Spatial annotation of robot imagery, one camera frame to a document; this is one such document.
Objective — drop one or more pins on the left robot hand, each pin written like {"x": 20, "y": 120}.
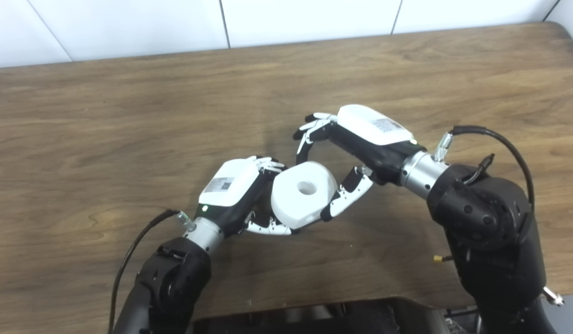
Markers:
{"x": 230, "y": 185}

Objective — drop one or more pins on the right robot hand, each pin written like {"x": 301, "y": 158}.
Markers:
{"x": 374, "y": 132}

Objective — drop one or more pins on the round white piece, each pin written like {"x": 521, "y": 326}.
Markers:
{"x": 295, "y": 208}

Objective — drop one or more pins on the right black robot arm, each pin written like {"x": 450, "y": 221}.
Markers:
{"x": 490, "y": 232}

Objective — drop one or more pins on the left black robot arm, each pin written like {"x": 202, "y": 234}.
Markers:
{"x": 175, "y": 278}

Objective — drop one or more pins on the small yellow connector plug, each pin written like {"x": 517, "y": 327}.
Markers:
{"x": 437, "y": 258}

